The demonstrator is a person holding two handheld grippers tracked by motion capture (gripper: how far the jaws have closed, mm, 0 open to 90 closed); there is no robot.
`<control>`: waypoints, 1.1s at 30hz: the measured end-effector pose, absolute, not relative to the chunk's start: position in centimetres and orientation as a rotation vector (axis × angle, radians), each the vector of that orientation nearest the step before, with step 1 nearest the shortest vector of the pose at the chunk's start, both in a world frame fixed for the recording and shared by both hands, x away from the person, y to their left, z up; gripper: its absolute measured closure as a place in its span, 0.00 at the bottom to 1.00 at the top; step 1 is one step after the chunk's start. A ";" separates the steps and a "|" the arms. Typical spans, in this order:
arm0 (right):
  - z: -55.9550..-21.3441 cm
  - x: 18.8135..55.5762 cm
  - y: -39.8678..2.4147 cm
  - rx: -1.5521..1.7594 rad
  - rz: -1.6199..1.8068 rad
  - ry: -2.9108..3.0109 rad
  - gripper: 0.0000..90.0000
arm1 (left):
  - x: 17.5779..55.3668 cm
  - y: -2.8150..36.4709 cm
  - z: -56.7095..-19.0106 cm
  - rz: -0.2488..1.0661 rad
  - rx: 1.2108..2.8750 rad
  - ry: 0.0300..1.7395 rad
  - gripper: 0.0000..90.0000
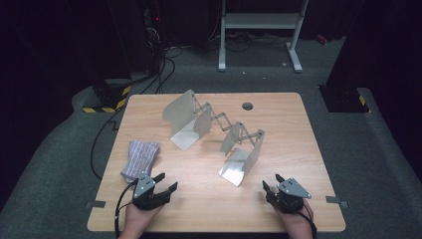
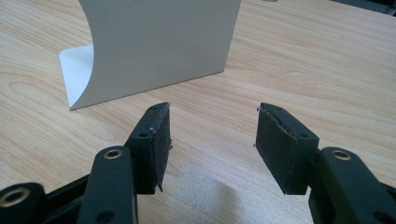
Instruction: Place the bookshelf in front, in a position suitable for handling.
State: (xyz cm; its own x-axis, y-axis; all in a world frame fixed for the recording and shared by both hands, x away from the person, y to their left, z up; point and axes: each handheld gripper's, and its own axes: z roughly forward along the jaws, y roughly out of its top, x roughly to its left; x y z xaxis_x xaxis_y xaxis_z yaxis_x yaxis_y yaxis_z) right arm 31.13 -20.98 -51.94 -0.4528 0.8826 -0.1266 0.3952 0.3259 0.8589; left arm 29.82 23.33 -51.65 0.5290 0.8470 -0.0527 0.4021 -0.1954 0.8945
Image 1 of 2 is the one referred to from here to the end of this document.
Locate long black floor cable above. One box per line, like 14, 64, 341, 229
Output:
90, 105, 125, 181

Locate white metal stand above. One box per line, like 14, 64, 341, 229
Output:
217, 0, 310, 74

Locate person's right hand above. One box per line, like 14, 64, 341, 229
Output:
277, 200, 315, 233

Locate person's left hand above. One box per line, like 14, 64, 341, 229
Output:
123, 202, 164, 235

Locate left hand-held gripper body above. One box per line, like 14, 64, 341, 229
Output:
131, 172, 173, 211

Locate black cables under stand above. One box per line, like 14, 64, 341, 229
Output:
208, 31, 293, 53

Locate black stand base yellow mark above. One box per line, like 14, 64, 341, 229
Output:
317, 84, 371, 114

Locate black-yellow striped stand base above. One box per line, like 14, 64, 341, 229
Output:
82, 79, 132, 114

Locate striped purple-white cloth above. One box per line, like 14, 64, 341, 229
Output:
119, 139, 160, 184

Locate expandable grey metal bookend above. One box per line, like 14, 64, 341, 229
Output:
162, 89, 267, 187

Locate looped black floor cables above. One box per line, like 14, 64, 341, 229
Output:
138, 46, 184, 96

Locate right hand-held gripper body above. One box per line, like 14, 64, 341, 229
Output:
265, 177, 313, 214

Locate black equipment rack red light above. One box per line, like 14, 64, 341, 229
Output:
142, 0, 167, 76

